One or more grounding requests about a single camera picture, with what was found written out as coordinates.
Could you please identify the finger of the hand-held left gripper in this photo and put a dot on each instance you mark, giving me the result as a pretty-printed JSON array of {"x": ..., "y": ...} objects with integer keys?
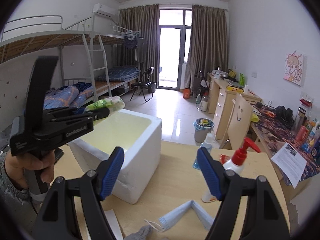
[
  {"x": 67, "y": 122},
  {"x": 100, "y": 112}
]

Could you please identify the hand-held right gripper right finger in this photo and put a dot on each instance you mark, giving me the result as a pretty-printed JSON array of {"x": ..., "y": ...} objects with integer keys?
[{"x": 210, "y": 177}]

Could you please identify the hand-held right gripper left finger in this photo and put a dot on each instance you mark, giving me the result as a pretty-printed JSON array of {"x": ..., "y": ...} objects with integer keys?
[{"x": 111, "y": 172}]

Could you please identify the green white tissue pack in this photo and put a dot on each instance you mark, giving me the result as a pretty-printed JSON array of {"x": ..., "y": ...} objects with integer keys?
[{"x": 112, "y": 103}]

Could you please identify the white foam box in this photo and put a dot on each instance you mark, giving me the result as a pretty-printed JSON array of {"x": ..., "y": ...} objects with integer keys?
[{"x": 140, "y": 160}]

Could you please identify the blue face mask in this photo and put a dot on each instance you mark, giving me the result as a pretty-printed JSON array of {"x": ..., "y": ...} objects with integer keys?
[{"x": 180, "y": 211}]

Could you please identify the white translucent silicone strip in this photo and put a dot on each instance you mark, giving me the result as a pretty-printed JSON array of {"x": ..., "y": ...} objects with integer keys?
[{"x": 113, "y": 223}]

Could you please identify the person's left forearm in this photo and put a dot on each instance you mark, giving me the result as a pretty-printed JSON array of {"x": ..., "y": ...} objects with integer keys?
[{"x": 10, "y": 197}]

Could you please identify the person's left hand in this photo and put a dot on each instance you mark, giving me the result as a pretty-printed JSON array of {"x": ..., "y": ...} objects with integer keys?
[{"x": 25, "y": 165}]

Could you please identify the black phone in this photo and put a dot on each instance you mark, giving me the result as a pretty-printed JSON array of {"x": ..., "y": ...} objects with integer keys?
[{"x": 58, "y": 155}]

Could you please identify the red snack packet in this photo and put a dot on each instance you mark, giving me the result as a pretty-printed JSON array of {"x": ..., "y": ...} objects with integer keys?
[{"x": 223, "y": 158}]

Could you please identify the blue plaid quilt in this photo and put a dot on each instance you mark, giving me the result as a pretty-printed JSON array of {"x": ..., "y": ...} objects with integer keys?
[{"x": 70, "y": 93}]

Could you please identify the white lotion bottle red pump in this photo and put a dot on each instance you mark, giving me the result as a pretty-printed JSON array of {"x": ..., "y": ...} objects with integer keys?
[{"x": 237, "y": 163}]

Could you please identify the clear spray bottle blue liquid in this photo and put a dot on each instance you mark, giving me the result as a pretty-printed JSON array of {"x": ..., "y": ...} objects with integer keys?
[{"x": 207, "y": 142}]

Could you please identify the folded blue plaid bedding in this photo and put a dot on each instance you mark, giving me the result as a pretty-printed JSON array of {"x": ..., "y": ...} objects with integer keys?
[{"x": 120, "y": 72}]

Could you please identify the grey trash bin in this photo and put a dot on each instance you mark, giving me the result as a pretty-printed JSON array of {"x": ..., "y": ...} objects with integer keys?
[{"x": 203, "y": 132}]

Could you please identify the black folding chair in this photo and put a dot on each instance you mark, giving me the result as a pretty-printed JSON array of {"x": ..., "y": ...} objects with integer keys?
[{"x": 143, "y": 82}]

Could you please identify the white bunk bed ladder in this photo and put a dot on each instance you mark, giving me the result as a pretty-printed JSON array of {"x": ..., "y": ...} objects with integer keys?
[{"x": 96, "y": 55}]

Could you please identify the wooden side desk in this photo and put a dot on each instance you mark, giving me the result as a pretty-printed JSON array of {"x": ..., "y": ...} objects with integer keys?
[{"x": 265, "y": 145}]

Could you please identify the wooden chair back smiley face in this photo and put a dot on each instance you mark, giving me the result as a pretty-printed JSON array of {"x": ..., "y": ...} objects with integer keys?
[{"x": 241, "y": 115}]

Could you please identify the grey sock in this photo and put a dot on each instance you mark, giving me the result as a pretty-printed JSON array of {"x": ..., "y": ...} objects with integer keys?
[{"x": 145, "y": 233}]

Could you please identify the white water jug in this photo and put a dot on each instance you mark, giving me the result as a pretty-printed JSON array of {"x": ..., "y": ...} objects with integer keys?
[{"x": 204, "y": 105}]

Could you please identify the light wooden desk with drawers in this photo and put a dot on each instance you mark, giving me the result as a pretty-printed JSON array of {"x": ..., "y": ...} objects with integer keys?
[{"x": 225, "y": 105}]

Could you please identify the dark hanging clothes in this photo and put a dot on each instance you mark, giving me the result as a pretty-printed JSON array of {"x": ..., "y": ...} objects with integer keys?
[{"x": 132, "y": 43}]

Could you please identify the printed desk mat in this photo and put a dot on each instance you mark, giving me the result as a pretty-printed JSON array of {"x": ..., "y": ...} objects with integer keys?
[{"x": 275, "y": 135}]

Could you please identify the white printed paper sheet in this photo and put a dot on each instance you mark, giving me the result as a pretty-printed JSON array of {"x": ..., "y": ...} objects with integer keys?
[{"x": 290, "y": 162}]

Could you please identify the brown curtain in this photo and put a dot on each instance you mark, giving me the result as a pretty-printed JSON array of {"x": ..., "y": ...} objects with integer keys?
[
  {"x": 210, "y": 50},
  {"x": 147, "y": 42}
]

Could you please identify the orange bag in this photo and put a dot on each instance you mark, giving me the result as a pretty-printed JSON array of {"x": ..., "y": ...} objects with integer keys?
[{"x": 187, "y": 93}]

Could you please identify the metal bunk bed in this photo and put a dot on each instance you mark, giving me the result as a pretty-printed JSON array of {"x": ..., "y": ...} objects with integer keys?
[{"x": 37, "y": 40}]

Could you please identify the glass balcony door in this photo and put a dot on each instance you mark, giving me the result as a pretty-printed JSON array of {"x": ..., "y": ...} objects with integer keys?
[{"x": 171, "y": 55}]

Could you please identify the yellow flat box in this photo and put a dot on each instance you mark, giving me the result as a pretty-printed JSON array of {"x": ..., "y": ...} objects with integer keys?
[{"x": 234, "y": 88}]

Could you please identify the black headphones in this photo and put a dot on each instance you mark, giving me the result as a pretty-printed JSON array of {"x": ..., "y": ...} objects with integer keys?
[{"x": 285, "y": 115}]

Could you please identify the white air conditioner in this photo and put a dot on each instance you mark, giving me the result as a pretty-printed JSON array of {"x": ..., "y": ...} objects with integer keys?
[{"x": 103, "y": 11}]

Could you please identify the yellow black bag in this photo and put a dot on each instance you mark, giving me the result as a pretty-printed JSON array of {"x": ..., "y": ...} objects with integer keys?
[{"x": 232, "y": 73}]

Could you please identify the steel thermos bottle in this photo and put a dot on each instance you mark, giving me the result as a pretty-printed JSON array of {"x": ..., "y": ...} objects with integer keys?
[{"x": 299, "y": 118}]

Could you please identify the row of toiletry bottles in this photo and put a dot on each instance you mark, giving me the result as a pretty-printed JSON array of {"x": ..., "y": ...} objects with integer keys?
[{"x": 310, "y": 137}]

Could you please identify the pink cartoon wall poster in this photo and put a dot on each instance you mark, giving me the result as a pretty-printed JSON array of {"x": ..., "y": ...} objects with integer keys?
[{"x": 294, "y": 68}]

